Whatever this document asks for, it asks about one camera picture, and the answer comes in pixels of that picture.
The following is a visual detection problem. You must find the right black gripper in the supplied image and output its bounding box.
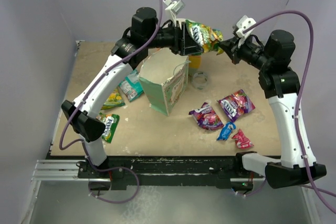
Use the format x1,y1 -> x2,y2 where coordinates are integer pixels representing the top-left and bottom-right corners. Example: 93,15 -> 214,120
219,34 -> 272,71

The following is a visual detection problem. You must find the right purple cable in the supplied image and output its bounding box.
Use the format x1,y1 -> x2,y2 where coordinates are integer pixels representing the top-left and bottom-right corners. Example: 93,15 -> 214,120
244,9 -> 336,198

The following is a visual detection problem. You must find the teal snack packet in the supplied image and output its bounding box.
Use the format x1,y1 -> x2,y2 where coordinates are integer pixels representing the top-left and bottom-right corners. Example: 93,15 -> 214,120
119,70 -> 143,102

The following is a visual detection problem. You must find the small red snack packet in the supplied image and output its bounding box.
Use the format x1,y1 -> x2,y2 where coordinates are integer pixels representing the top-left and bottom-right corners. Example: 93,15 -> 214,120
232,129 -> 254,150

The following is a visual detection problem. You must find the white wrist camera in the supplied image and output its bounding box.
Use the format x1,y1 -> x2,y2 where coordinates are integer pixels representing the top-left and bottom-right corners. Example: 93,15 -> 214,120
233,15 -> 256,38
163,0 -> 185,26

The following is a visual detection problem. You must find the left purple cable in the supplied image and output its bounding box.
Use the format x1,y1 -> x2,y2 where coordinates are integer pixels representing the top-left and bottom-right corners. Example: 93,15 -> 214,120
58,0 -> 169,151

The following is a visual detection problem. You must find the small blue snack packet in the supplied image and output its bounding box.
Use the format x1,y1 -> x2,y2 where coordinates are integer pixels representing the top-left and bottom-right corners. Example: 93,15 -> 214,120
216,122 -> 236,141

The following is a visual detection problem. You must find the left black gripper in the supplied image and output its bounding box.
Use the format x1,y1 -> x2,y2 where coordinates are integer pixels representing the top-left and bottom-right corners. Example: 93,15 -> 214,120
145,21 -> 204,56

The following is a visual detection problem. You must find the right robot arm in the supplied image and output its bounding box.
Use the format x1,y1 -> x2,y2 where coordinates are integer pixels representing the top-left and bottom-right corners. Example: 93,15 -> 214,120
219,30 -> 327,189

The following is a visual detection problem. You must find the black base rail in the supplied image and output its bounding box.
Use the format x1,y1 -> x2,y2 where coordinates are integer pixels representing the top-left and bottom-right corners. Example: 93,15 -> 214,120
76,156 -> 261,190

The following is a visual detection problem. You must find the clear tape roll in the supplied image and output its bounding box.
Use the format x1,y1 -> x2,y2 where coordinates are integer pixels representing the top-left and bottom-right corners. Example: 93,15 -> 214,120
191,71 -> 208,90

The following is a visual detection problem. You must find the purple Foxs candy bag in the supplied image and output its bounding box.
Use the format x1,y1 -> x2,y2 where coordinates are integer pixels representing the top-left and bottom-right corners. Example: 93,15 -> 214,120
217,89 -> 255,123

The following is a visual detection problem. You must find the pastel mini drawer cabinet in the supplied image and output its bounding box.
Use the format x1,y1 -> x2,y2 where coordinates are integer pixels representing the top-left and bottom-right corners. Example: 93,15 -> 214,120
188,55 -> 202,69

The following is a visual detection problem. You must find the large green Foxs bag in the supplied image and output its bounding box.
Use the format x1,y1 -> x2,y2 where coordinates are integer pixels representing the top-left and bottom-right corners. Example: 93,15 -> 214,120
97,113 -> 120,143

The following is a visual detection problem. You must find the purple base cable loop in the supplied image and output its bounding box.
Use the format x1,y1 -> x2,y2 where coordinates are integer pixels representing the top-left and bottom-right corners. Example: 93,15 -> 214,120
88,166 -> 140,204

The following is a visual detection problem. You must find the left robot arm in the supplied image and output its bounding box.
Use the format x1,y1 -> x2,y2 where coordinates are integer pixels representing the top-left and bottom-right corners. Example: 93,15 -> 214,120
61,1 -> 204,178

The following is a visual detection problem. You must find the green Foxs candy bag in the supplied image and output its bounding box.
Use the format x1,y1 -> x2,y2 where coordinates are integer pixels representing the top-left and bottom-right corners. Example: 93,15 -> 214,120
185,19 -> 224,55

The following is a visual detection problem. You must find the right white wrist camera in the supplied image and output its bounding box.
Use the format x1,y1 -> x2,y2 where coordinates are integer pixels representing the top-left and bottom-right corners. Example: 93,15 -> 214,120
233,15 -> 256,38

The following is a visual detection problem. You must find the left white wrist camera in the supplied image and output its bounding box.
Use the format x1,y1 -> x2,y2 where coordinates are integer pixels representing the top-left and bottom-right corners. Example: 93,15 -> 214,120
163,0 -> 185,26

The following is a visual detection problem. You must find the green yellow candy bag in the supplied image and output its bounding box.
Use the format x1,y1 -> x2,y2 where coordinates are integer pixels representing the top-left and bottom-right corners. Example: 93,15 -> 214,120
101,88 -> 125,110

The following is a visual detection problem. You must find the purple berry candy bag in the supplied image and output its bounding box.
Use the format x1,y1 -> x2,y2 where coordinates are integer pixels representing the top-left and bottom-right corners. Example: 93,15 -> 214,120
188,102 -> 224,131

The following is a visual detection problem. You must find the green Fresh paper bag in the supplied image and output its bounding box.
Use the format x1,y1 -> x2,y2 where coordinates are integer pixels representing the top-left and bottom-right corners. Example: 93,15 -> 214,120
139,48 -> 190,116

